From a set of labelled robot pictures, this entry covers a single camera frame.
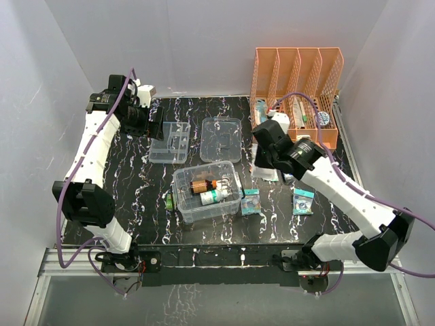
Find white green-label bottle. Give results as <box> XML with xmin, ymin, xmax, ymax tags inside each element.
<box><xmin>200</xmin><ymin>189</ymin><xmax>230</xmax><ymax>206</ymax></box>

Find clear divider tray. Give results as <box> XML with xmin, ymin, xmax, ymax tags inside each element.
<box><xmin>148</xmin><ymin>122</ymin><xmax>190</xmax><ymax>164</ymax></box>

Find green sachet packet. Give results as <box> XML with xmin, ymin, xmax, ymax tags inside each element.
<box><xmin>165</xmin><ymin>193</ymin><xmax>176</xmax><ymax>211</ymax></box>

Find teal tape packet right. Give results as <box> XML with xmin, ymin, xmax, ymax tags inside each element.
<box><xmin>293</xmin><ymin>189</ymin><xmax>315</xmax><ymax>215</ymax></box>

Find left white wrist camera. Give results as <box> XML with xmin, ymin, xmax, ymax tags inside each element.
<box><xmin>134</xmin><ymin>79</ymin><xmax>156</xmax><ymax>107</ymax></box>

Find round blue patterned tin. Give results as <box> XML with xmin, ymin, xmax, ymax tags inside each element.
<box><xmin>318</xmin><ymin>111</ymin><xmax>331</xmax><ymax>128</ymax></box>

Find teal tape packet left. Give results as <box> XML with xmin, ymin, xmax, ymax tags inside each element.
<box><xmin>241</xmin><ymin>189</ymin><xmax>261</xmax><ymax>215</ymax></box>

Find clear plastic medicine box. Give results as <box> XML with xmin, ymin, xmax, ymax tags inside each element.
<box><xmin>172</xmin><ymin>161</ymin><xmax>245</xmax><ymax>223</ymax></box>

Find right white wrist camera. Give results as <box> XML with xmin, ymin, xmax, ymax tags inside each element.
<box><xmin>266</xmin><ymin>109</ymin><xmax>290</xmax><ymax>133</ymax></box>

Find aluminium frame rail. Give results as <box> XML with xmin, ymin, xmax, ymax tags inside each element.
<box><xmin>23</xmin><ymin>247</ymin><xmax>422</xmax><ymax>326</ymax></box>

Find white teal dressing packet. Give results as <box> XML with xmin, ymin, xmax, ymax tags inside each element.
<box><xmin>250</xmin><ymin>143</ymin><xmax>279</xmax><ymax>182</ymax></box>

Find teal tape packet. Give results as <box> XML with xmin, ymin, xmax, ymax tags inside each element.
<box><xmin>293</xmin><ymin>189</ymin><xmax>315</xmax><ymax>215</ymax></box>
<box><xmin>241</xmin><ymin>189</ymin><xmax>261</xmax><ymax>215</ymax></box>

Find white blue bandage roll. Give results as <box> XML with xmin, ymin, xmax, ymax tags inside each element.
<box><xmin>281</xmin><ymin>173</ymin><xmax>297</xmax><ymax>185</ymax></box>

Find white marker pen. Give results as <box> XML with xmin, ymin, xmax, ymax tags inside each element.
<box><xmin>294</xmin><ymin>99</ymin><xmax>307</xmax><ymax>129</ymax></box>

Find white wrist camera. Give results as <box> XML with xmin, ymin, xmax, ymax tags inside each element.
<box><xmin>266</xmin><ymin>109</ymin><xmax>290</xmax><ymax>133</ymax></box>
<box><xmin>134</xmin><ymin>79</ymin><xmax>156</xmax><ymax>107</ymax></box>

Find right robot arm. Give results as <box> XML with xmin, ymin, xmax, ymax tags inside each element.
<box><xmin>252</xmin><ymin>120</ymin><xmax>415</xmax><ymax>272</ymax></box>

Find peach plastic desk organizer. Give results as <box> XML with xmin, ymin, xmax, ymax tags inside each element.
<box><xmin>249</xmin><ymin>48</ymin><xmax>344</xmax><ymax>151</ymax></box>

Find brown orange-capped bottle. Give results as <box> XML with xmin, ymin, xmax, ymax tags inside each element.
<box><xmin>190</xmin><ymin>179</ymin><xmax>218</xmax><ymax>195</ymax></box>

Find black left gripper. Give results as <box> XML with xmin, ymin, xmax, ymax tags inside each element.
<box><xmin>122</xmin><ymin>103</ymin><xmax>164</xmax><ymax>141</ymax></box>

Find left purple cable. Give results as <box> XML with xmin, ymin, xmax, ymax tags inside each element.
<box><xmin>56</xmin><ymin>67</ymin><xmax>143</xmax><ymax>300</ymax></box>

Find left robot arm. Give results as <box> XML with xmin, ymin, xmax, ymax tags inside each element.
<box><xmin>52</xmin><ymin>69</ymin><xmax>164</xmax><ymax>271</ymax></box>

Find clear plastic box lid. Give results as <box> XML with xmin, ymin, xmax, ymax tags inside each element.
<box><xmin>200</xmin><ymin>116</ymin><xmax>242</xmax><ymax>163</ymax></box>

